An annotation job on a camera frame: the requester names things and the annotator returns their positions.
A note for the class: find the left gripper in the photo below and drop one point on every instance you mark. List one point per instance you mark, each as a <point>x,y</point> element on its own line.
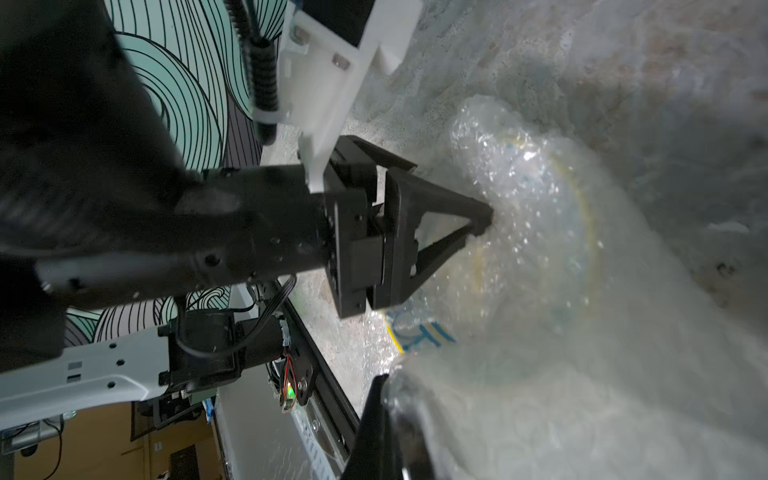
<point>280,228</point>

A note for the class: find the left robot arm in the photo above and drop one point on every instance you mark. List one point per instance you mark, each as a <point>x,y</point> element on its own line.
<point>155,149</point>

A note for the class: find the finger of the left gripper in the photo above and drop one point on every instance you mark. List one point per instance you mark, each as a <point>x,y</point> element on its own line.
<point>422,226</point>

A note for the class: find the white slotted cable duct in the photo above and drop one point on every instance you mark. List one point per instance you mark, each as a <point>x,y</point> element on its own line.
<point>326,459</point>

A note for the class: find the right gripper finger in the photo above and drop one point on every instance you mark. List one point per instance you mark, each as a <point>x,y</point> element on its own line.
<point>384,432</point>

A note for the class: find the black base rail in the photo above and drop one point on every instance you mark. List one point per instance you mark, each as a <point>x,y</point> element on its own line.
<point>316,383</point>

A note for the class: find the yellow patterned ceramic bowl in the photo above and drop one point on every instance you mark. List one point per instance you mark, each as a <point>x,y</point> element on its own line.
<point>536,260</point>

